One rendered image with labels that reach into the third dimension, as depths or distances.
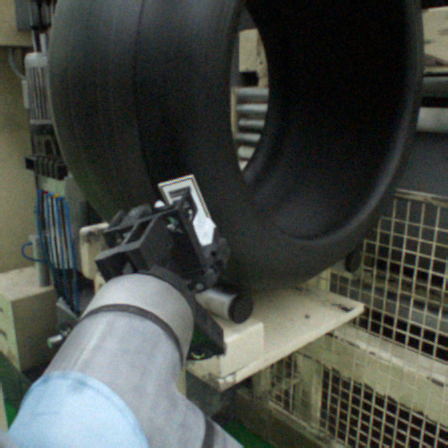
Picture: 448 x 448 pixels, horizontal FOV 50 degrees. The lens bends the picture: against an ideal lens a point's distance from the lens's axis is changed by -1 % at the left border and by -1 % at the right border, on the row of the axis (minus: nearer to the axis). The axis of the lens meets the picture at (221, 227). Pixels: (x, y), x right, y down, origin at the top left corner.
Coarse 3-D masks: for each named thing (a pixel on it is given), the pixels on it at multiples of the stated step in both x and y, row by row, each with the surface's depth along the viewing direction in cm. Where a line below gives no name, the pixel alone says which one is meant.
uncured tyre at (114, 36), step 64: (64, 0) 60; (128, 0) 49; (192, 0) 47; (256, 0) 89; (320, 0) 89; (384, 0) 81; (64, 64) 59; (128, 64) 49; (192, 64) 48; (320, 64) 98; (384, 64) 88; (64, 128) 62; (128, 128) 51; (192, 128) 50; (320, 128) 100; (384, 128) 90; (128, 192) 57; (256, 192) 99; (320, 192) 95; (384, 192) 79; (256, 256) 61; (320, 256) 70
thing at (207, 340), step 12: (204, 312) 43; (204, 324) 42; (216, 324) 45; (192, 336) 42; (204, 336) 42; (216, 336) 44; (192, 348) 44; (204, 348) 44; (216, 348) 45; (192, 360) 46
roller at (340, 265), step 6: (354, 252) 84; (360, 252) 86; (348, 258) 83; (354, 258) 84; (360, 258) 86; (336, 264) 85; (342, 264) 84; (348, 264) 84; (354, 264) 85; (360, 264) 86; (342, 270) 85; (348, 270) 84; (354, 270) 85
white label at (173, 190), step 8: (192, 176) 52; (160, 184) 52; (168, 184) 52; (176, 184) 52; (184, 184) 52; (192, 184) 52; (168, 192) 53; (176, 192) 53; (168, 200) 53; (176, 200) 53; (200, 200) 53; (208, 216) 54
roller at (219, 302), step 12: (216, 288) 69; (228, 288) 68; (204, 300) 69; (216, 300) 67; (228, 300) 66; (240, 300) 66; (252, 300) 67; (216, 312) 68; (228, 312) 66; (240, 312) 66
